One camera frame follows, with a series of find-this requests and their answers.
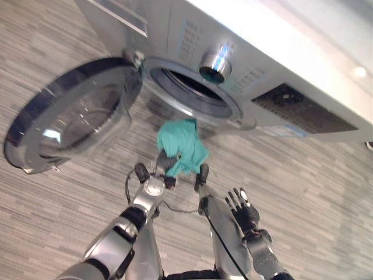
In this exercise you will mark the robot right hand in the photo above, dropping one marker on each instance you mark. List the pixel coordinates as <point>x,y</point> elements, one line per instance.
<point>246,214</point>

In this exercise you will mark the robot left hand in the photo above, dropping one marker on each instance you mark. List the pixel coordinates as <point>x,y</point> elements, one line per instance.
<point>164,161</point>

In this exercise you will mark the teal green cloth garment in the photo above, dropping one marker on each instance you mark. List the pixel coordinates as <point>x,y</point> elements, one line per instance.
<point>183,143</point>

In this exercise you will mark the round glass washer door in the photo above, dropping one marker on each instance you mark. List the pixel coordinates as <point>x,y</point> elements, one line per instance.
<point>73,116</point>

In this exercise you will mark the robot left silver arm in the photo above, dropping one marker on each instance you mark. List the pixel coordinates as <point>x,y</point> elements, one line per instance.
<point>116,242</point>

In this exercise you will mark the robot right silver arm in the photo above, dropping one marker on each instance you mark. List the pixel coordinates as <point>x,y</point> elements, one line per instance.
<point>262,253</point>

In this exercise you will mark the metal washer door hinge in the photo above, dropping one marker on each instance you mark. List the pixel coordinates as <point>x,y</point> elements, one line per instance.
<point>134,58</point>

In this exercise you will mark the chrome washer control dial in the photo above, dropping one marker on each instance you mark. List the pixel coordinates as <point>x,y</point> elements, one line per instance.
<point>215,65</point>

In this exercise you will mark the dark washer display panel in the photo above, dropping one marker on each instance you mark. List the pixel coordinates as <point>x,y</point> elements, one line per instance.
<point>303,111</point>

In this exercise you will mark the washer detergent drawer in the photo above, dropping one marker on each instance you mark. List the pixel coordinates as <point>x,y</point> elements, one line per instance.
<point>125,16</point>

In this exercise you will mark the robot left dark foot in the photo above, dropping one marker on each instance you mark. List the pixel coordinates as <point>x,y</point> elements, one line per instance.
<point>141,172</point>

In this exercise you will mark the robot dark foot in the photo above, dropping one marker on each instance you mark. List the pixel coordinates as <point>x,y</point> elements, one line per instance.
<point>141,172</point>
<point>202,176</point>

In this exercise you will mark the robot right silver leg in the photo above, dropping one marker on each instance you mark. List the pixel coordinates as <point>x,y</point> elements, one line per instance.
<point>224,233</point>

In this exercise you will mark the robot right dark foot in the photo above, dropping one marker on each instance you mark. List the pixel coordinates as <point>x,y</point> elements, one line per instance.
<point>202,176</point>

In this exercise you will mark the robot black waist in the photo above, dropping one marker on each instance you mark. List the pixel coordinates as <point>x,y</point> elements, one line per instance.
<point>192,275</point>

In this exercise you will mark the grey rubber drum door seal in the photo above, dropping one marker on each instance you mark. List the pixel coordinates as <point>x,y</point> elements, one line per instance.
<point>163,80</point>

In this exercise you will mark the silver front-loading washing machine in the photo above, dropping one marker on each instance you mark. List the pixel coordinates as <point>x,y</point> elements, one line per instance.
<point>163,29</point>

